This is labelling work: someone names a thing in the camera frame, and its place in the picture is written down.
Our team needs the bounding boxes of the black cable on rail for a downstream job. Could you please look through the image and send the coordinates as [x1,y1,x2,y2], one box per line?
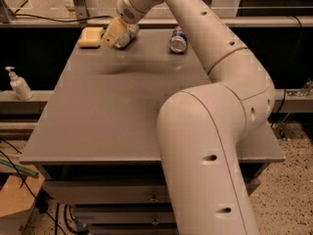
[13,0,113,24]

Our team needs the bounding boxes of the metal clamp bracket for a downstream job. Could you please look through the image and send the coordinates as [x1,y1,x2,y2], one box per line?
[287,78,313,97]

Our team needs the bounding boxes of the top grey drawer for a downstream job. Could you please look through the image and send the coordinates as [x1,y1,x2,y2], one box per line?
[42,177,261,205]

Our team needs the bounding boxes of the yellow sponge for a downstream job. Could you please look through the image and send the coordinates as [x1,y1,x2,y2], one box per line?
[77,27,104,48]

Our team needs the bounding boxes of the left metal bracket post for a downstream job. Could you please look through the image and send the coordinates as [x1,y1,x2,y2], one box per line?
[72,0,88,21]

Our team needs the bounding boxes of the grey drawer cabinet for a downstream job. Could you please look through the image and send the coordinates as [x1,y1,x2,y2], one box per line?
[19,27,286,235]

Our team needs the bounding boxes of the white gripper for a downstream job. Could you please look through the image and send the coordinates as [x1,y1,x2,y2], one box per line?
[103,0,163,47]

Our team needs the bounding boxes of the black hanging cable right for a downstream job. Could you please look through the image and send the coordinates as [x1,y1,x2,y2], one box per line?
[271,16,304,129]

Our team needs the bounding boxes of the middle grey drawer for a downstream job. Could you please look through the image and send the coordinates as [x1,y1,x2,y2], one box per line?
[72,204,175,224]

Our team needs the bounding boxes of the black floor cables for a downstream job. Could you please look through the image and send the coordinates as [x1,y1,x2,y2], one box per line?
[0,136,89,235]

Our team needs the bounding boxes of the white pump soap bottle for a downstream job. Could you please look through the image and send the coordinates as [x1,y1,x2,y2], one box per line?
[5,67,33,101]

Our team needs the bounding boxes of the white green 7up can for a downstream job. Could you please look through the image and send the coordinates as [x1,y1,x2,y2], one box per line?
[114,24,140,49]

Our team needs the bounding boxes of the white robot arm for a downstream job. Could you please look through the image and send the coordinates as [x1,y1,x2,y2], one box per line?
[104,0,275,235]

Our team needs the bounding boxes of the cardboard box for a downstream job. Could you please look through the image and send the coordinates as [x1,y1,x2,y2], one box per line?
[0,174,45,235]

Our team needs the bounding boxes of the green rod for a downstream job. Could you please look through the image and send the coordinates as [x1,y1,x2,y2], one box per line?
[0,159,38,177]

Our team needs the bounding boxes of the blue pepsi can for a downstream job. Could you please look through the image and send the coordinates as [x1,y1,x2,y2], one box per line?
[169,25,187,54]

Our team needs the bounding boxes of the bottom grey drawer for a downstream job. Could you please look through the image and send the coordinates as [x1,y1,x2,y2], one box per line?
[89,223,179,235]

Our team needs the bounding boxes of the grey drawer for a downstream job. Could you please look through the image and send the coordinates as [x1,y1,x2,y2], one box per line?
[89,223,179,235]
[42,177,261,205]
[72,204,175,224]

